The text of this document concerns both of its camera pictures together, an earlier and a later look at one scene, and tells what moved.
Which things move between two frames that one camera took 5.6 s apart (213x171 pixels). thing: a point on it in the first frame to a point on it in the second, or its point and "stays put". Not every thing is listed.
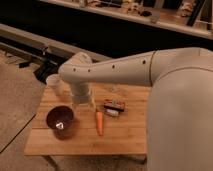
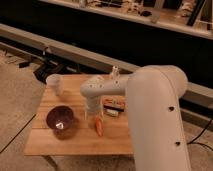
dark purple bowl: [60, 120] stays put
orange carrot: [99, 122] stays put
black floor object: [46, 69] stays put
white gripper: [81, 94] to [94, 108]
